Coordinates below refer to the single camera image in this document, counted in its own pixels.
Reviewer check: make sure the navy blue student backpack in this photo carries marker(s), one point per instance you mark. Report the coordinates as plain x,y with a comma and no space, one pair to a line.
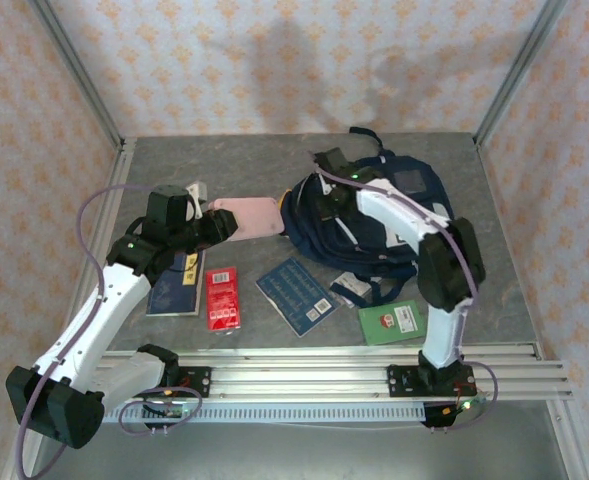
424,210

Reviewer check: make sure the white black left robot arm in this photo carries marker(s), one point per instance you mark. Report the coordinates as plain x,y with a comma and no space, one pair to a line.
119,295

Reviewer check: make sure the dark blue barcode book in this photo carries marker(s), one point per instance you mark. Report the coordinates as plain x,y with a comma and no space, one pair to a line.
294,300

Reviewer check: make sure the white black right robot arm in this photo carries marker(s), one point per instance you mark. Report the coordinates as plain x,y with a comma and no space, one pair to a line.
399,215

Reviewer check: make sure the red card pack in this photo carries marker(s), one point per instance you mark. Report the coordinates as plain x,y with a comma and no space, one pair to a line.
223,300

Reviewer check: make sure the pink pencil case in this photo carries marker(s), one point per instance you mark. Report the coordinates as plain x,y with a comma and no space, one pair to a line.
254,217

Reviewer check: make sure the aluminium corner post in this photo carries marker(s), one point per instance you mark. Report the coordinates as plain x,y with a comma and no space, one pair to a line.
75,65
521,65

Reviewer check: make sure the green notebook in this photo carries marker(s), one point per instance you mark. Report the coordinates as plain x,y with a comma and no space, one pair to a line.
374,327

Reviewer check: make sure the aluminium mounting rail beam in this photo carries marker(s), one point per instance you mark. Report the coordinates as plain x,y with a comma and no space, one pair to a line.
299,372

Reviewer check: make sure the aluminium table side rail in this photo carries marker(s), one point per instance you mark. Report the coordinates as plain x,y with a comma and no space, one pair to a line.
96,300

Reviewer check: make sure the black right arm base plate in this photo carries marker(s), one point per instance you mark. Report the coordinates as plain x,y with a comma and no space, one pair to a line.
399,382

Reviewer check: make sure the dark blue yellow-label book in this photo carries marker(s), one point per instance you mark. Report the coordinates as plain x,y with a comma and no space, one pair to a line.
174,295

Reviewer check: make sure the small circuit board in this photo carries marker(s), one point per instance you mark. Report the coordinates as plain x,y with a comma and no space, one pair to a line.
171,413
466,405

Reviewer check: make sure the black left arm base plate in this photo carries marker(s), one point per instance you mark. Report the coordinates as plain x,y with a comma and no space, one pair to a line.
201,382

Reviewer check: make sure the aluminium frame leg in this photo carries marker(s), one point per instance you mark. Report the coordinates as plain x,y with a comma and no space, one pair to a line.
571,440

